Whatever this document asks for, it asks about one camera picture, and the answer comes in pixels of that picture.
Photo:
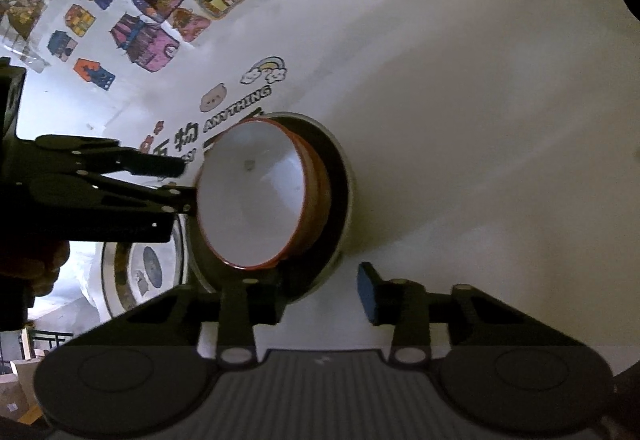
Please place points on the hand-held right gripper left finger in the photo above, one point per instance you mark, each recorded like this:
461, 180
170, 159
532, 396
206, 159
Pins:
265, 300

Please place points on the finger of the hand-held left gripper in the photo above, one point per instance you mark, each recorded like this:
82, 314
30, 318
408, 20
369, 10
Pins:
125, 202
125, 158

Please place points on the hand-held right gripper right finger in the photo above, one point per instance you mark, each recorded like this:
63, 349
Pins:
369, 295

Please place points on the steel bowl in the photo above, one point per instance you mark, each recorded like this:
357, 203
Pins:
340, 200

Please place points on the white bowl red rim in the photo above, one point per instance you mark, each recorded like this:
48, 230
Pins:
250, 190
317, 200

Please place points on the person's left hand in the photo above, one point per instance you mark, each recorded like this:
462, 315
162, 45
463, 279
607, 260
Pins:
50, 265

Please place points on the white printed tablecloth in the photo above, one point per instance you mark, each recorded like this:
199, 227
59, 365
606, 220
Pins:
475, 120

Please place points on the cardboard box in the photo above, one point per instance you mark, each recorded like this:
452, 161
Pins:
15, 395

